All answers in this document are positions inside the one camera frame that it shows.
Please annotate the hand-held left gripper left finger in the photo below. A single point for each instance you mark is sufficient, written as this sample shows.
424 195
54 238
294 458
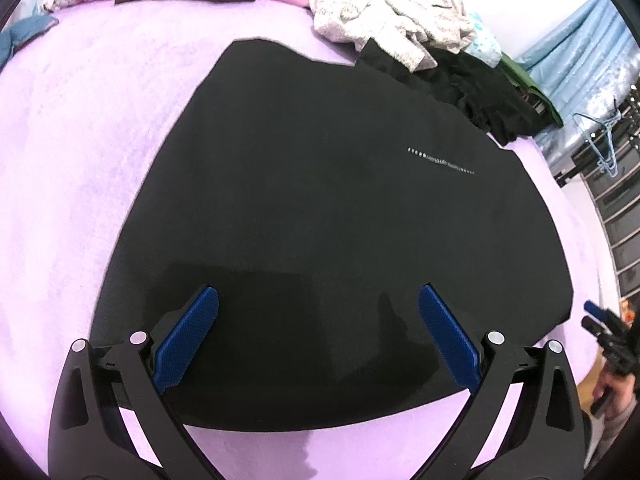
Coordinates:
187 340

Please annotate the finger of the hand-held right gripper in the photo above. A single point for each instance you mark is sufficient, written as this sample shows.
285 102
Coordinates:
597 310
595 329

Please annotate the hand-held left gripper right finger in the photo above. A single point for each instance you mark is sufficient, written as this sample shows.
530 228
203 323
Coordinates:
450 340

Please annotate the black t-shirt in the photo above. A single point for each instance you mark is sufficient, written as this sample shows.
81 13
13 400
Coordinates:
325 185

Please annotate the blue clothes hanger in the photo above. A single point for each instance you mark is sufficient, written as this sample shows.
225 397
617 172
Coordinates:
612 167

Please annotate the person's right hand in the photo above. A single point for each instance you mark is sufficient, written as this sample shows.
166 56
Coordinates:
612 392

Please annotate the black storage rack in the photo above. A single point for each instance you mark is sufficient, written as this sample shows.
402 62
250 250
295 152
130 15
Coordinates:
625 240

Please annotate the purple bed blanket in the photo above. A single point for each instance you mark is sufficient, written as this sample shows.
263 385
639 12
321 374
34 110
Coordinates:
75 160

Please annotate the green cloth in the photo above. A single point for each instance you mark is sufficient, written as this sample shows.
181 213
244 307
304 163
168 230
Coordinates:
530 85

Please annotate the black clothing pile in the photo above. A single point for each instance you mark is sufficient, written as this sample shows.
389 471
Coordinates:
480 90

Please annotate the blue curtain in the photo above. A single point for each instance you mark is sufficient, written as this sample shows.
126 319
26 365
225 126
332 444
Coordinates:
575 60

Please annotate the beige fuzzy garment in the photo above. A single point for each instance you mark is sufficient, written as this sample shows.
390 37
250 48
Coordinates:
350 15

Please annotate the blue pillow with orange print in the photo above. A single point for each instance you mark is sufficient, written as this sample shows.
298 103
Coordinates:
25 32

